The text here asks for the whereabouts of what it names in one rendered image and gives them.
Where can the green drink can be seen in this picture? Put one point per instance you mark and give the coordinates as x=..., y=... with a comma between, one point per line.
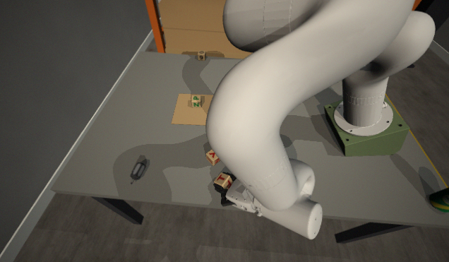
x=440, y=200

